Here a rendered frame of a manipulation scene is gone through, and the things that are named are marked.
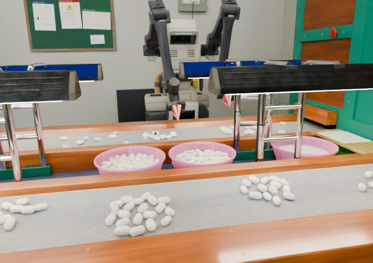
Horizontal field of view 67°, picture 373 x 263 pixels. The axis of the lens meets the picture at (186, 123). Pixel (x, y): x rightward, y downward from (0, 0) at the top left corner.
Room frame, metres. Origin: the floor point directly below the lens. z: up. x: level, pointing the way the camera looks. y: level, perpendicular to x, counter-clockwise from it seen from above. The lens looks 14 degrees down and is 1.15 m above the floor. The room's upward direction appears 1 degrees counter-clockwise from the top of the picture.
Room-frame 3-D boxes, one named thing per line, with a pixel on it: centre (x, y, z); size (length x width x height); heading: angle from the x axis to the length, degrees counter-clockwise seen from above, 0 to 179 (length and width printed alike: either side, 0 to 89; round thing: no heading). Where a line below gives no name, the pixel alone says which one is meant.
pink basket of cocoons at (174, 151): (1.06, -0.06, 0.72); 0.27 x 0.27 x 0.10
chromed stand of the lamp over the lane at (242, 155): (1.30, -0.29, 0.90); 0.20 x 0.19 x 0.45; 100
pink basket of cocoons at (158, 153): (1.01, 0.22, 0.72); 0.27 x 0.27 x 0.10
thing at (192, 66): (1.38, -0.28, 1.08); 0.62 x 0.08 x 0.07; 100
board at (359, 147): (1.17, -0.71, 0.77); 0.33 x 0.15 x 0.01; 10
